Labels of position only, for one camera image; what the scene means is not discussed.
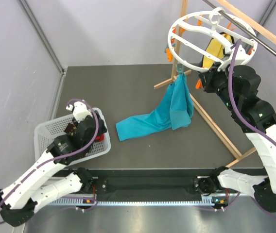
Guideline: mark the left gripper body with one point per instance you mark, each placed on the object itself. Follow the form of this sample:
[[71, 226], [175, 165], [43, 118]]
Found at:
[[79, 123]]

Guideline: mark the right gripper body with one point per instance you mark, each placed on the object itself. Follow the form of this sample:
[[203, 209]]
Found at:
[[216, 82]]

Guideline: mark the red sock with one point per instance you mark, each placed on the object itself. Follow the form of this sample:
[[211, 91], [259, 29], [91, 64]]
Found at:
[[99, 137]]

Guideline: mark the teal clothespin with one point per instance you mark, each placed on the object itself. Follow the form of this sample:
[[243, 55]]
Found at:
[[179, 69]]

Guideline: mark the white round clip hanger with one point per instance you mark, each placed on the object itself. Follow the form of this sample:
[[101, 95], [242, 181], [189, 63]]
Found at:
[[195, 30]]

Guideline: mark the teal cloth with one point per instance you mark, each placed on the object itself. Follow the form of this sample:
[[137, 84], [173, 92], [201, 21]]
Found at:
[[174, 111]]

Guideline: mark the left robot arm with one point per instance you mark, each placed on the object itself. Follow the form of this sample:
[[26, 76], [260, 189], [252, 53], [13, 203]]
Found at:
[[28, 194]]

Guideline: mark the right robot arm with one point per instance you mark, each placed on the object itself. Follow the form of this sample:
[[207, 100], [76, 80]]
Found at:
[[257, 119]]

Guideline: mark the brown argyle sock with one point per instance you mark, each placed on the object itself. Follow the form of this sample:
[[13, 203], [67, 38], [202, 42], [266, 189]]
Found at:
[[71, 128]]

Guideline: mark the orange clothespin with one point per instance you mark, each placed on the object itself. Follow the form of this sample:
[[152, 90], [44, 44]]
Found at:
[[169, 55], [199, 84]]

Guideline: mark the yellow cloth with black trim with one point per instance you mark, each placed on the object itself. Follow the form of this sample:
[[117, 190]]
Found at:
[[216, 49]]

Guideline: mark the white perforated plastic basket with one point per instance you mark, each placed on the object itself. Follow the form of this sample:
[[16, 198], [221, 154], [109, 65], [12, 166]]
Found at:
[[54, 131]]

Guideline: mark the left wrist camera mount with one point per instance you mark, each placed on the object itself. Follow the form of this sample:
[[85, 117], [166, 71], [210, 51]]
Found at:
[[79, 110]]

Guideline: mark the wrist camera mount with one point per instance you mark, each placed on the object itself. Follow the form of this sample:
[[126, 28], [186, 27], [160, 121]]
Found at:
[[79, 110], [238, 55]]

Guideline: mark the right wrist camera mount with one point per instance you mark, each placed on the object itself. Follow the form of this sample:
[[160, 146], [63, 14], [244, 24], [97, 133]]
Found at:
[[238, 55]]

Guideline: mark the wooden drying rack frame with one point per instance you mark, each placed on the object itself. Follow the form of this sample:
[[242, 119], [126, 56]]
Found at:
[[204, 113]]

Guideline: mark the aluminium frame rail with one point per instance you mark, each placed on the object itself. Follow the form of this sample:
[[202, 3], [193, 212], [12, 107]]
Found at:
[[38, 30]]

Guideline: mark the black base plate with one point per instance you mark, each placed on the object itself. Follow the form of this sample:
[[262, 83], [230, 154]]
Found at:
[[192, 185]]

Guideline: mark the slotted cable duct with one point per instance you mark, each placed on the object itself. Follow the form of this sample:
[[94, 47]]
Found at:
[[84, 201]]

